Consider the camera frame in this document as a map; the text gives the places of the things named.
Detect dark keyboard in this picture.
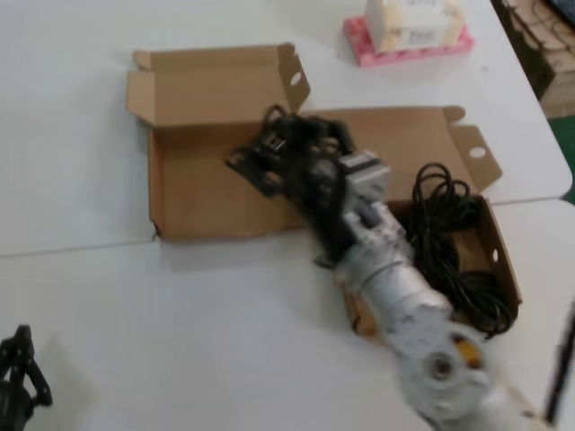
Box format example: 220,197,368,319
548,0,575,22

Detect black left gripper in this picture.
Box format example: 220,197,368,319
0,325,53,431

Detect large tangled black power cord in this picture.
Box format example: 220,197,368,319
402,162,513,338

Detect corrugated cardboard sheets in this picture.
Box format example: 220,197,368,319
491,0,558,59

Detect white tissue pack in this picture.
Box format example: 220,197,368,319
362,0,466,53

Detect empty open cardboard box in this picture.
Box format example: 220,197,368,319
125,42,318,244

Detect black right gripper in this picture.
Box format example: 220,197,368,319
226,134,356,266

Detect brown cardboard carton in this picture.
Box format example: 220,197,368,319
536,44,575,119

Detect open cardboard box holding cords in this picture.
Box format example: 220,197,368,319
305,105,525,338

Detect pink foam tray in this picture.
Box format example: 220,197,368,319
343,15,476,68

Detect small black power cord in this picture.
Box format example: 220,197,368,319
255,103,356,158

